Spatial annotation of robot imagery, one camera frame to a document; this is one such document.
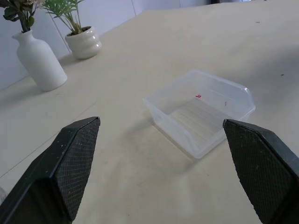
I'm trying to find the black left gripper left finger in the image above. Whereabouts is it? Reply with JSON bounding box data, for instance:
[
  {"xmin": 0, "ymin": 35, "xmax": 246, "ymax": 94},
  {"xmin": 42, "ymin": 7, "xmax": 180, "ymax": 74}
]
[{"xmin": 0, "ymin": 116, "xmax": 101, "ymax": 224}]

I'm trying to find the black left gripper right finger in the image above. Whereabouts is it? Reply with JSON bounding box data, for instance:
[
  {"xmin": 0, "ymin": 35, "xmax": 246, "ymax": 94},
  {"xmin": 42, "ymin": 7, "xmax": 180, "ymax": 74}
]
[{"xmin": 222, "ymin": 118, "xmax": 299, "ymax": 224}]

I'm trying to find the clear plastic container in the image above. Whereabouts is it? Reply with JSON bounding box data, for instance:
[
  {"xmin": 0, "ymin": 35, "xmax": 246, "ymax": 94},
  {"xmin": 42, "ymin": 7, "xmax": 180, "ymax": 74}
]
[{"xmin": 142, "ymin": 69, "xmax": 256, "ymax": 160}]

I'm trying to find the white ceramic bottle vase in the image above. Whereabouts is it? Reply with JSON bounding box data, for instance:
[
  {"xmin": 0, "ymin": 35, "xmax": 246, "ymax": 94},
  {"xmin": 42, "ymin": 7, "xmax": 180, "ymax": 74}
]
[{"xmin": 12, "ymin": 29, "xmax": 68, "ymax": 92}]

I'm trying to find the white ribbed plant pot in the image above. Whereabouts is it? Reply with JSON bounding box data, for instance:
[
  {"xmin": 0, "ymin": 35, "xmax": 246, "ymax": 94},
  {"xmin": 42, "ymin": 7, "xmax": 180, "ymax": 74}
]
[{"xmin": 64, "ymin": 26, "xmax": 103, "ymax": 60}]

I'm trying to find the green artificial plant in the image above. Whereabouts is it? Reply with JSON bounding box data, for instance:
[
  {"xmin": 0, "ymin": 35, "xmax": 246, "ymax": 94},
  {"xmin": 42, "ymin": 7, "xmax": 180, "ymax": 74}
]
[{"xmin": 42, "ymin": 0, "xmax": 85, "ymax": 35}]

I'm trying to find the dark leafy flower sprig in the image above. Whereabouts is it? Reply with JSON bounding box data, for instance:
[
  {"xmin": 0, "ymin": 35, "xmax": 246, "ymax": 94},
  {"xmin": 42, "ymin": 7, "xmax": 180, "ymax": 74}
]
[{"xmin": 0, "ymin": 0, "xmax": 46, "ymax": 33}]

